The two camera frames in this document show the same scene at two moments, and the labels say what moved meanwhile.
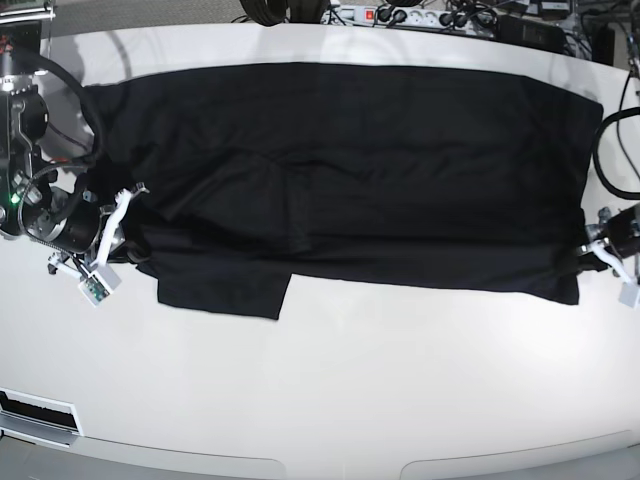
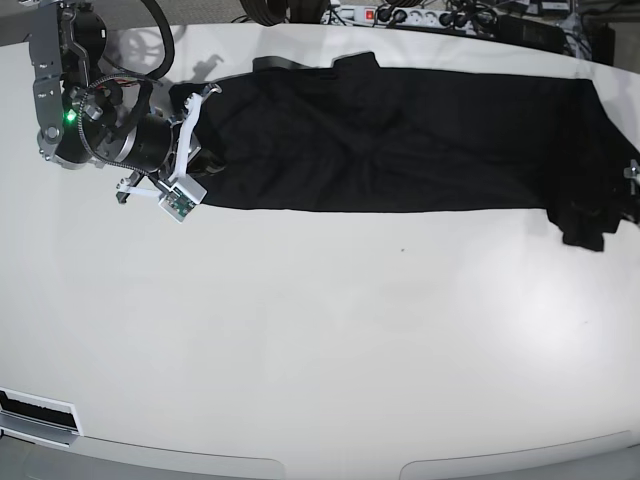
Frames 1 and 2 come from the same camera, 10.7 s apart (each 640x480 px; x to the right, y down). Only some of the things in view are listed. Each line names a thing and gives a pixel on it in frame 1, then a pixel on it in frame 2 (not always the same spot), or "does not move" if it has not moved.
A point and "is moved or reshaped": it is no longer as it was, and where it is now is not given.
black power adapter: [530, 31] does not move
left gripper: [127, 251] → [205, 163]
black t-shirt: [240, 179] is moved or reshaped
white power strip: [483, 23] does not move
